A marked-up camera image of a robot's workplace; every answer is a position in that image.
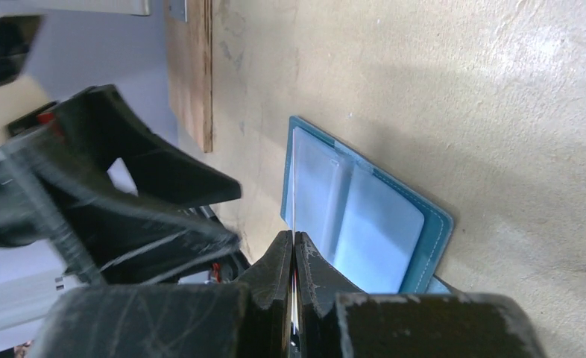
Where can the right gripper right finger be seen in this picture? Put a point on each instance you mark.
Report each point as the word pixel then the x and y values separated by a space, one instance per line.
pixel 337 319

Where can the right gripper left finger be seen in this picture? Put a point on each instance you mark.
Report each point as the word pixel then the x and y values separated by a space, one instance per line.
pixel 248 317

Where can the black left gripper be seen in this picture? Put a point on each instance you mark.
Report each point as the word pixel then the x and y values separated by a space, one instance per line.
pixel 120 202

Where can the black credit card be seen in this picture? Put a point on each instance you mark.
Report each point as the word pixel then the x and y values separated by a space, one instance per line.
pixel 295 320

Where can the teal card holder wallet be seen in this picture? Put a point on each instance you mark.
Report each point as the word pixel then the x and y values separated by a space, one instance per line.
pixel 380 234

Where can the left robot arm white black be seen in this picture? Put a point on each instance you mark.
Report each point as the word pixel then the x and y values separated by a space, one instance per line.
pixel 33 277

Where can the wooden board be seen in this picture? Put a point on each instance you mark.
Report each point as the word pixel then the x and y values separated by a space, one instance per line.
pixel 188 26

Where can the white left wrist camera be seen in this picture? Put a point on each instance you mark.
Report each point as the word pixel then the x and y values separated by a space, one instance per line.
pixel 20 94

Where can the metal corner bracket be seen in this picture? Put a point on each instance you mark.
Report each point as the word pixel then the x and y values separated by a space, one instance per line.
pixel 125 7

